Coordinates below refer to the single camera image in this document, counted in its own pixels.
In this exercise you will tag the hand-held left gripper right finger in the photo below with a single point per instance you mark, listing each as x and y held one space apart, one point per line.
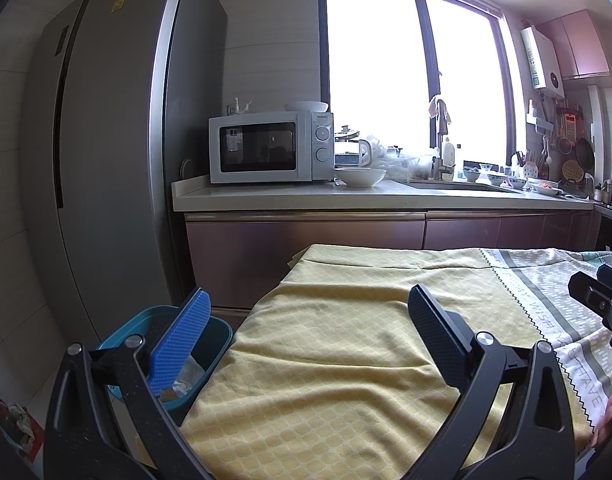
436 340

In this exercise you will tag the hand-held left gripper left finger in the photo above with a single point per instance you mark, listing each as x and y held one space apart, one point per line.
180 340

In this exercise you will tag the blue plastic bin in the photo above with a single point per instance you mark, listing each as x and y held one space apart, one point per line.
210 340

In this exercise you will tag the yellow patterned tablecloth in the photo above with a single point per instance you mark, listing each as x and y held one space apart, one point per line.
336 360

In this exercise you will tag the white plate with food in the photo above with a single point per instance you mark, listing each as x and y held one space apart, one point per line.
545 188

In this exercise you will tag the hanging frying pan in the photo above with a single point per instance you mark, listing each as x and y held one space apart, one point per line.
585 154

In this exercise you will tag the blue patterned bowl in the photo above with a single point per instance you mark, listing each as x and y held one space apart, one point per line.
472 175
515 182
491 179

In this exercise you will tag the utensil holder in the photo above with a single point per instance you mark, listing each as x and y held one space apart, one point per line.
528 166

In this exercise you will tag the kitchen counter cabinet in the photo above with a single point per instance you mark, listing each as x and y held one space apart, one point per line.
336 230

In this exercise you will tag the large white bowl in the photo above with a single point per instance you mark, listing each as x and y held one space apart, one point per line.
360 177

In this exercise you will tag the pile of clear plastic containers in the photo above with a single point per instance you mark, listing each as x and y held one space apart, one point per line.
401 157

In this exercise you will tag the white soap bottle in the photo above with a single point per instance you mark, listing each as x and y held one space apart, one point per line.
448 152

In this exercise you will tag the metal kitchen faucet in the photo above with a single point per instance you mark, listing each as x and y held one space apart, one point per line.
440 150

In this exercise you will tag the red plastic bag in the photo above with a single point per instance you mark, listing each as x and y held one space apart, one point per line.
10 425

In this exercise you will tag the grey refrigerator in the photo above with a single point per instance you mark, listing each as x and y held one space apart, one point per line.
115 160

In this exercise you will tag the white microwave oven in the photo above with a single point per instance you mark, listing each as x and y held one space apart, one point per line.
261 147

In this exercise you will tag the white water heater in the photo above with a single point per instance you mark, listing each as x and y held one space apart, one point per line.
542 62

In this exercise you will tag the brown cloth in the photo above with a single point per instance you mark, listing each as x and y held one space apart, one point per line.
440 107

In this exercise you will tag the small white holder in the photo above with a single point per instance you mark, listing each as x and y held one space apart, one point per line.
239 106

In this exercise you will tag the small white bowl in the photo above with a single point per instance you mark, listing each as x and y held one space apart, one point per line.
307 106

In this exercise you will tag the large window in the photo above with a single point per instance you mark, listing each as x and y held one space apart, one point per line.
371 75

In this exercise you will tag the white wall utensil rack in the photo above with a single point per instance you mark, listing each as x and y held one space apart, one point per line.
540 119

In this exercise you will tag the pink wall cabinet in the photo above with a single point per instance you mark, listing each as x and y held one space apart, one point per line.
581 45

